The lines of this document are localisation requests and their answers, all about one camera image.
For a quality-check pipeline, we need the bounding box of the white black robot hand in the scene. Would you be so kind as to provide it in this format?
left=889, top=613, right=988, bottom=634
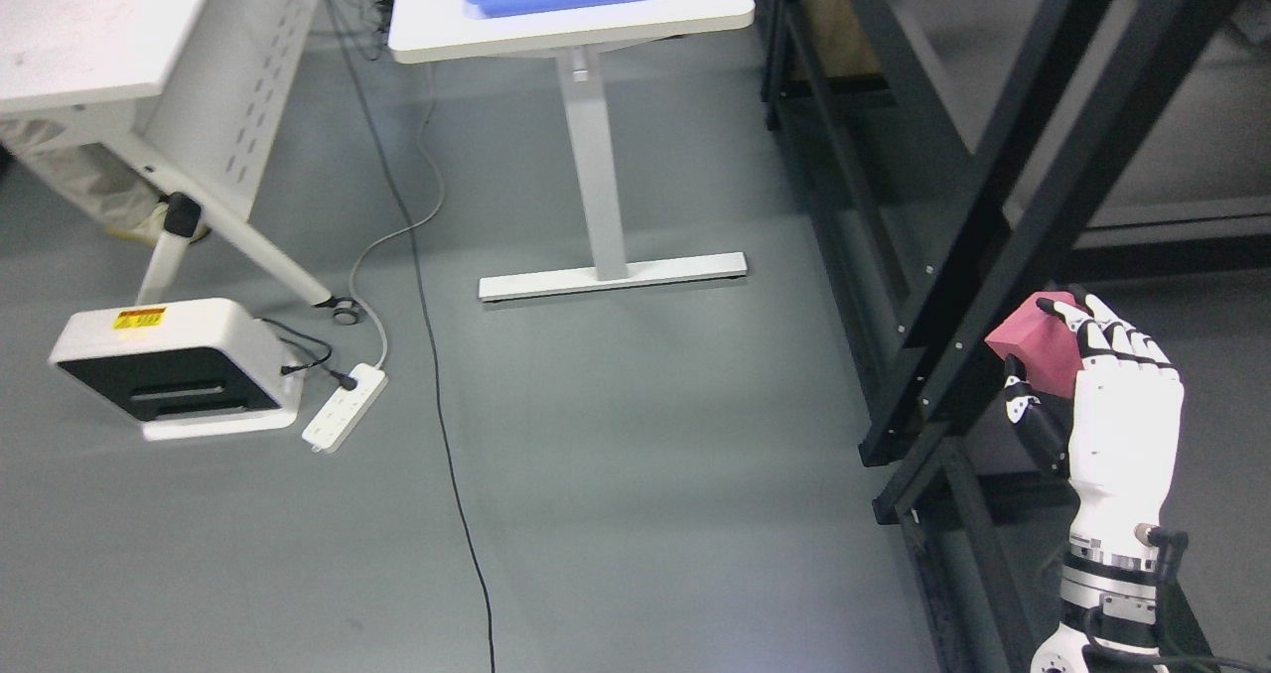
left=1002, top=284, right=1185, bottom=571

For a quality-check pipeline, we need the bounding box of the pink foam block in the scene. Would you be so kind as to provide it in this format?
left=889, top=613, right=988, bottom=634
left=984, top=290, right=1082, bottom=400

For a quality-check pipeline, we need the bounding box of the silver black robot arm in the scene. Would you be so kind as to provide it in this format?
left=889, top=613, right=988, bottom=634
left=1030, top=545, right=1168, bottom=672

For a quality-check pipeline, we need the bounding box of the black metal left shelf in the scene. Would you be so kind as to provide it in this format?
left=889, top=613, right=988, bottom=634
left=758, top=0, right=1268, bottom=672

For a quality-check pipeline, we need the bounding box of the tan wooden board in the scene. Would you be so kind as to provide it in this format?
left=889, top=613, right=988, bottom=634
left=794, top=0, right=885, bottom=77

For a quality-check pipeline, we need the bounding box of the white power strip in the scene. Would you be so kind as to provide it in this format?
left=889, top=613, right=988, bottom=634
left=301, top=362, right=386, bottom=453

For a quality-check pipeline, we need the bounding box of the white desk with leg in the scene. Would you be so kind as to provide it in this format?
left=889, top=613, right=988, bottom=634
left=386, top=0, right=755, bottom=303

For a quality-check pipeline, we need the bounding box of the white black box device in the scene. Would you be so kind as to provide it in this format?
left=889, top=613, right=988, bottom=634
left=50, top=298, right=304, bottom=442

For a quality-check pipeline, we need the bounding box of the white grey folding desk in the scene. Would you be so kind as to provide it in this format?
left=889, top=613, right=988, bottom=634
left=3, top=0, right=362, bottom=325

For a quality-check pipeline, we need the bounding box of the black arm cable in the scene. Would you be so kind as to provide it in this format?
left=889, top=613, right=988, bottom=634
left=1082, top=526, right=1271, bottom=673

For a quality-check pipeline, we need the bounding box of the white power cord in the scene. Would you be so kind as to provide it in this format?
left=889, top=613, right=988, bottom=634
left=348, top=63, right=446, bottom=368

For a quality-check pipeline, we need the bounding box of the black floor cable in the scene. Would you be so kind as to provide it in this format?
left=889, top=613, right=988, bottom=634
left=308, top=0, right=497, bottom=673

